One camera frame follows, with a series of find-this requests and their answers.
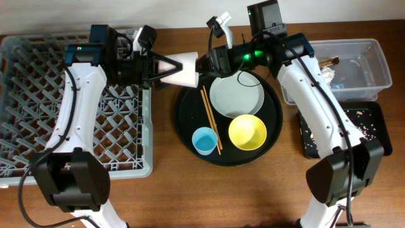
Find gold snack wrapper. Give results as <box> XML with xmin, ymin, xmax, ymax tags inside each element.
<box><xmin>318</xmin><ymin>56</ymin><xmax>339</xmax><ymax>70</ymax></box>

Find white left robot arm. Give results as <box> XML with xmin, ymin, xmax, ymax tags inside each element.
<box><xmin>27</xmin><ymin>25</ymin><xmax>183</xmax><ymax>227</ymax></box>

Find grey round plate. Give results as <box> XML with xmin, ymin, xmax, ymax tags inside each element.
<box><xmin>209</xmin><ymin>71</ymin><xmax>265</xmax><ymax>118</ymax></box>

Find clear plastic bin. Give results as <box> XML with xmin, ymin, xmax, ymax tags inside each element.
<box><xmin>280</xmin><ymin>38</ymin><xmax>393</xmax><ymax>106</ymax></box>

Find grey dishwasher rack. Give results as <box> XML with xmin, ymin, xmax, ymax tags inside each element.
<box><xmin>1</xmin><ymin>32</ymin><xmax>153</xmax><ymax>188</ymax></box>

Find white napkin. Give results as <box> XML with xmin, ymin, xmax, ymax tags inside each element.
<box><xmin>321</xmin><ymin>66</ymin><xmax>335</xmax><ymax>86</ymax></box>

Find food scraps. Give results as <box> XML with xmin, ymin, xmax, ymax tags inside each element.
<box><xmin>299</xmin><ymin>109</ymin><xmax>377</xmax><ymax>153</ymax></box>

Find round black tray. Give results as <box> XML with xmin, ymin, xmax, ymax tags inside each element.
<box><xmin>173</xmin><ymin>73</ymin><xmax>283</xmax><ymax>167</ymax></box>

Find pink plastic cup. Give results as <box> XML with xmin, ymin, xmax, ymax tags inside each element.
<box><xmin>166</xmin><ymin>52</ymin><xmax>199</xmax><ymax>88</ymax></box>

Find blue plastic cup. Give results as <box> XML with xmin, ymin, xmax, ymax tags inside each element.
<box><xmin>192</xmin><ymin>127</ymin><xmax>218</xmax><ymax>156</ymax></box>

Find yellow bowl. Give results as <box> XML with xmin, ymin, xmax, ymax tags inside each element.
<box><xmin>228</xmin><ymin>115</ymin><xmax>268</xmax><ymax>151</ymax></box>

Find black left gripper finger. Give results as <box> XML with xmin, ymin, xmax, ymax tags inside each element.
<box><xmin>147</xmin><ymin>50</ymin><xmax>183</xmax><ymax>67</ymax></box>
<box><xmin>148</xmin><ymin>68</ymin><xmax>181</xmax><ymax>89</ymax></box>

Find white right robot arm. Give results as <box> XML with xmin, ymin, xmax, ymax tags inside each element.
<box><xmin>196</xmin><ymin>1</ymin><xmax>384</xmax><ymax>227</ymax></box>

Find wooden chopstick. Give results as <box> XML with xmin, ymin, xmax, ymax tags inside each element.
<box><xmin>200</xmin><ymin>90</ymin><xmax>218</xmax><ymax>150</ymax></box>
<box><xmin>202</xmin><ymin>85</ymin><xmax>223</xmax><ymax>155</ymax></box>

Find black rectangular tray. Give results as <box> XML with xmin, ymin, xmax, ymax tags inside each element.
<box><xmin>298</xmin><ymin>101</ymin><xmax>393</xmax><ymax>159</ymax></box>

